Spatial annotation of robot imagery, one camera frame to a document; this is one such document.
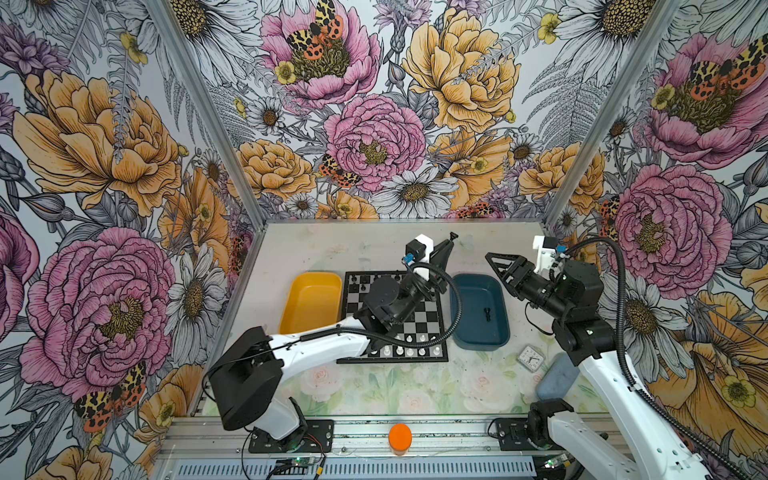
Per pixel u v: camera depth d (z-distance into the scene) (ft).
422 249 1.81
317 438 2.40
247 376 1.39
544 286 1.96
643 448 1.35
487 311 3.17
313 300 3.29
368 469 3.67
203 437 2.49
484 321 3.14
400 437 2.18
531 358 2.79
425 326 3.00
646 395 1.43
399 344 1.61
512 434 2.43
